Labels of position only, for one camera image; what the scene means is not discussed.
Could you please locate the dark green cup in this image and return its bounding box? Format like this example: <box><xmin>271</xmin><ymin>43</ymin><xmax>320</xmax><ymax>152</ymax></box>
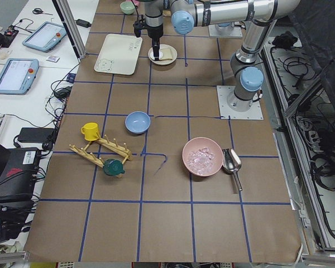
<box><xmin>103</xmin><ymin>159</ymin><xmax>125</xmax><ymax>177</ymax></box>

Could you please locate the pink bowl with ice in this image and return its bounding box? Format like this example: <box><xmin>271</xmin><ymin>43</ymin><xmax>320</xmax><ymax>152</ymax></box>
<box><xmin>182</xmin><ymin>137</ymin><xmax>223</xmax><ymax>177</ymax></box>

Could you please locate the teach pendant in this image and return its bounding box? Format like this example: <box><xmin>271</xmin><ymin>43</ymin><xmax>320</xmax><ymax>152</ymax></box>
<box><xmin>0</xmin><ymin>58</ymin><xmax>39</xmax><ymax>95</ymax></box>
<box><xmin>22</xmin><ymin>21</ymin><xmax>66</xmax><ymax>52</ymax></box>

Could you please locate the blue bowl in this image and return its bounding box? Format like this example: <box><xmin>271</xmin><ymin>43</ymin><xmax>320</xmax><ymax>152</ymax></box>
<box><xmin>125</xmin><ymin>111</ymin><xmax>151</xmax><ymax>135</ymax></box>

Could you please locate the bread slice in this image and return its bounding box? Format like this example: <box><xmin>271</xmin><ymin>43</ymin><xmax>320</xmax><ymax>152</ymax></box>
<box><xmin>159</xmin><ymin>47</ymin><xmax>173</xmax><ymax>61</ymax></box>

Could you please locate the green ceramic bowl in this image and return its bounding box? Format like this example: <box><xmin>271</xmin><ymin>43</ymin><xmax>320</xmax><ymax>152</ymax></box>
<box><xmin>120</xmin><ymin>1</ymin><xmax>135</xmax><ymax>15</ymax></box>

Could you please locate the black computer box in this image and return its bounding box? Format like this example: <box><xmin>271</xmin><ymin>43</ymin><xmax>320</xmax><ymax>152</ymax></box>
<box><xmin>0</xmin><ymin>147</ymin><xmax>41</xmax><ymax>203</ymax></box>

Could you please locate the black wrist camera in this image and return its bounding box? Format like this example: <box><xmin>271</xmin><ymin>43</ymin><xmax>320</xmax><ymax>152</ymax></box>
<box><xmin>133</xmin><ymin>15</ymin><xmax>145</xmax><ymax>38</ymax></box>

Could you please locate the metal scoop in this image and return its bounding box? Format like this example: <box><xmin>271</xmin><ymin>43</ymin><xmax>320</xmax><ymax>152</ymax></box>
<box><xmin>222</xmin><ymin>148</ymin><xmax>242</xmax><ymax>192</ymax></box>

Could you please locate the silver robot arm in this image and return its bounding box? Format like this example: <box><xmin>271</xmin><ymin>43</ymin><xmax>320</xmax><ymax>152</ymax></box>
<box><xmin>133</xmin><ymin>0</ymin><xmax>299</xmax><ymax>70</ymax></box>

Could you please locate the black power adapter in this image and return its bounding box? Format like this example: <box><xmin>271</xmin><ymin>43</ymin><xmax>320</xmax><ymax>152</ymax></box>
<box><xmin>75</xmin><ymin>19</ymin><xmax>92</xmax><ymax>28</ymax></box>

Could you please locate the far teach pendant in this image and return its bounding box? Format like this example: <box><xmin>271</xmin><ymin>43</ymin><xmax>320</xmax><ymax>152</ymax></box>
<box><xmin>22</xmin><ymin>21</ymin><xmax>66</xmax><ymax>52</ymax></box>

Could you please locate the yellow cup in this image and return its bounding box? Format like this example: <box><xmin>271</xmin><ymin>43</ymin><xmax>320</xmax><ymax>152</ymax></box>
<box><xmin>80</xmin><ymin>122</ymin><xmax>101</xmax><ymax>141</ymax></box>

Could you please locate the near teach pendant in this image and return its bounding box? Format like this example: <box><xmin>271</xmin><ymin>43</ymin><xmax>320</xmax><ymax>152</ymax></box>
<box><xmin>0</xmin><ymin>58</ymin><xmax>39</xmax><ymax>95</ymax></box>

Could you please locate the white bear tray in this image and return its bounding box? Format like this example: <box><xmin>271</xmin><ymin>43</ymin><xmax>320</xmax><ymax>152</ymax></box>
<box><xmin>94</xmin><ymin>34</ymin><xmax>143</xmax><ymax>75</ymax></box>

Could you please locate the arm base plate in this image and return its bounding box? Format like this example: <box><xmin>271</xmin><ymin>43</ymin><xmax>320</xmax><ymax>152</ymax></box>
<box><xmin>217</xmin><ymin>85</ymin><xmax>264</xmax><ymax>120</ymax></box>
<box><xmin>208</xmin><ymin>23</ymin><xmax>243</xmax><ymax>39</ymax></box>

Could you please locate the wooden peg rack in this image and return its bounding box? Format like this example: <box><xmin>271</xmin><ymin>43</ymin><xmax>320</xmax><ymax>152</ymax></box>
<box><xmin>69</xmin><ymin>135</ymin><xmax>133</xmax><ymax>168</ymax></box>

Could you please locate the white round plate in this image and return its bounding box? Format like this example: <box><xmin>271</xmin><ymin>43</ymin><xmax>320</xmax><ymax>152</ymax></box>
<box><xmin>148</xmin><ymin>44</ymin><xmax>178</xmax><ymax>66</ymax></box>

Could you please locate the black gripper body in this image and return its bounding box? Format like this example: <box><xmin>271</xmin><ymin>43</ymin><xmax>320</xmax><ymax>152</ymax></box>
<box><xmin>145</xmin><ymin>13</ymin><xmax>164</xmax><ymax>41</ymax></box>

